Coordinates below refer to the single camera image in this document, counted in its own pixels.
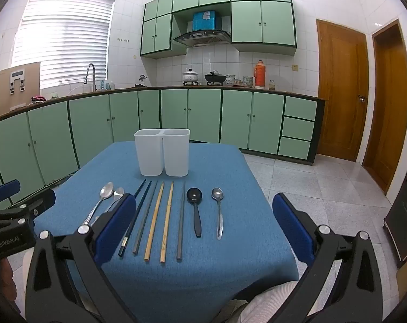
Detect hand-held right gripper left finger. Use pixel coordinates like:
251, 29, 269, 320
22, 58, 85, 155
25, 194, 138, 323

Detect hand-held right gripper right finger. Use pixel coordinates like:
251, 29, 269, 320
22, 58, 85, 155
272, 193, 397, 323

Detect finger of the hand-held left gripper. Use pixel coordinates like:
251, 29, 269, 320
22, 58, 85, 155
0, 179, 22, 210
0, 188, 57, 227

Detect grey chopstick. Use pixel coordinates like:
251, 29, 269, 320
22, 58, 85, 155
176, 182, 187, 261
132, 181, 159, 255

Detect small metal spoon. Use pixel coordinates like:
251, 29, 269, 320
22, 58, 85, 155
103, 187, 125, 214

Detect wooden chopstick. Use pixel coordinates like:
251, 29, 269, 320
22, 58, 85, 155
144, 182, 165, 262
160, 182, 175, 264

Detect large metal spoon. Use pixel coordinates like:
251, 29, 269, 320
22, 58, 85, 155
83, 182, 114, 226

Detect white plastic utensil holder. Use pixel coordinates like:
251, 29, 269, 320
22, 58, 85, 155
134, 128, 191, 177

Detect black plastic spoon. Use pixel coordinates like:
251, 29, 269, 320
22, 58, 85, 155
186, 188, 203, 238

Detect slim metal spoon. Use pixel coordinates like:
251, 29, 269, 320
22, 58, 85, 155
211, 187, 224, 241

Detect person's left hand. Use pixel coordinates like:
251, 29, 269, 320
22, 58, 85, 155
0, 257, 19, 310

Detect person's left leg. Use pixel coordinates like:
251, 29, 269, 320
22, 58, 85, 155
20, 249, 37, 297

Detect person's leg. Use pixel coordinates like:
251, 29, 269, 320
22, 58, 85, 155
237, 280, 312, 323
20, 249, 37, 297

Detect person's right leg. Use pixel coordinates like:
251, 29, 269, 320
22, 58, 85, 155
237, 280, 312, 323

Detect wooden board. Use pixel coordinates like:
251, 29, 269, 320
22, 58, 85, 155
0, 62, 41, 117

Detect blue tablecloth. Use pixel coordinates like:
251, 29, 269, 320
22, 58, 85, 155
32, 141, 300, 323

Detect dark cabinet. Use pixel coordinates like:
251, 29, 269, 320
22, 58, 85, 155
383, 138, 407, 269

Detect metal kitchen faucet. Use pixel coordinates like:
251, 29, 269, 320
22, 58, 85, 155
84, 63, 97, 92

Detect green base cabinets with countertop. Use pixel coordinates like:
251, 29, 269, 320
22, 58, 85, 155
0, 87, 326, 209

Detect orange thermos flask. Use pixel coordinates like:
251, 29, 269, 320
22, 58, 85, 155
254, 60, 266, 90

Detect white window blinds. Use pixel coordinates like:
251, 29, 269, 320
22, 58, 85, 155
12, 0, 117, 90

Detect black wok with lid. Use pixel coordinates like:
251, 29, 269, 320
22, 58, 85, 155
204, 71, 227, 86

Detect white cooking pot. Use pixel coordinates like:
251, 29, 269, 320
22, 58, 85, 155
182, 68, 199, 86

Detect black range hood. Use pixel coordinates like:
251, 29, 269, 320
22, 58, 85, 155
173, 30, 231, 48

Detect blue film-wrapped hood chimney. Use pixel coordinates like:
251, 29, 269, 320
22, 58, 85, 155
192, 11, 222, 32

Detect wooden door with handle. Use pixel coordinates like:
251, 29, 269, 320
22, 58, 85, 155
316, 18, 370, 163

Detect green wall cabinets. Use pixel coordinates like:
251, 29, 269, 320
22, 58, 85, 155
140, 0, 297, 58

